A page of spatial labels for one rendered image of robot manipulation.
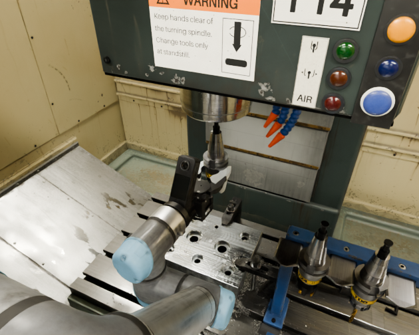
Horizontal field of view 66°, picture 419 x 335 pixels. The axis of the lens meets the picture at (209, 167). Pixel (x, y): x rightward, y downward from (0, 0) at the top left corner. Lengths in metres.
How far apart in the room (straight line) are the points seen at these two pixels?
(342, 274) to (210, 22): 0.54
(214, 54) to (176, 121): 1.45
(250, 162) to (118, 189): 0.73
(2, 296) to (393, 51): 0.46
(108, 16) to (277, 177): 0.96
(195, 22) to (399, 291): 0.61
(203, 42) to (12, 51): 1.20
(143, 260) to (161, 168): 1.47
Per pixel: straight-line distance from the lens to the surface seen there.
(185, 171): 0.69
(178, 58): 0.49
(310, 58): 0.42
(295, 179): 1.30
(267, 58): 0.43
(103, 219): 1.60
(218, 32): 0.45
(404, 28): 0.40
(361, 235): 1.77
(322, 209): 1.39
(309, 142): 1.20
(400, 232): 1.86
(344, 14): 0.41
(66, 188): 1.69
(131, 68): 0.54
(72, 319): 0.34
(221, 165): 0.78
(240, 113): 0.67
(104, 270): 1.13
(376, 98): 0.42
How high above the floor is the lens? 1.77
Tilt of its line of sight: 36 degrees down
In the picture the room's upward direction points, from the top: straight up
